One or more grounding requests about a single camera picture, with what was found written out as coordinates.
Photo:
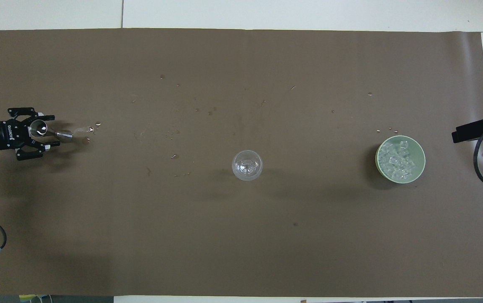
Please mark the green bowl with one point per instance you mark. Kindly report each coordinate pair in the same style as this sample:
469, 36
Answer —
421, 162

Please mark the pile of ice cubes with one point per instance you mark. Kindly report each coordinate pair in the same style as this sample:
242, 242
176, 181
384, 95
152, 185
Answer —
399, 160

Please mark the clear drinking glass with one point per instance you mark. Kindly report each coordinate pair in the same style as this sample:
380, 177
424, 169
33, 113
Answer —
247, 165

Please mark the silver metal cup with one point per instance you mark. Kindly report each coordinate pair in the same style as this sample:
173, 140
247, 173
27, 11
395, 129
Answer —
38, 128

